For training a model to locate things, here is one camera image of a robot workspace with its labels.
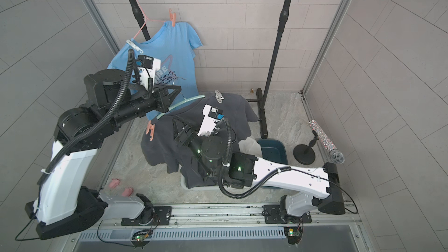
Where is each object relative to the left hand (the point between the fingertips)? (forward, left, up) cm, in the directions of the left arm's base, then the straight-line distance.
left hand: (184, 86), depth 52 cm
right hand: (-7, +3, -7) cm, 10 cm away
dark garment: (-9, +11, -26) cm, 29 cm away
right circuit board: (-33, -40, -49) cm, 71 cm away
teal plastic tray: (+3, -37, -47) cm, 59 cm away
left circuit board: (-34, +18, -45) cm, 59 cm away
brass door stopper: (+47, -29, -48) cm, 73 cm away
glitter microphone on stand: (0, -52, -46) cm, 69 cm away
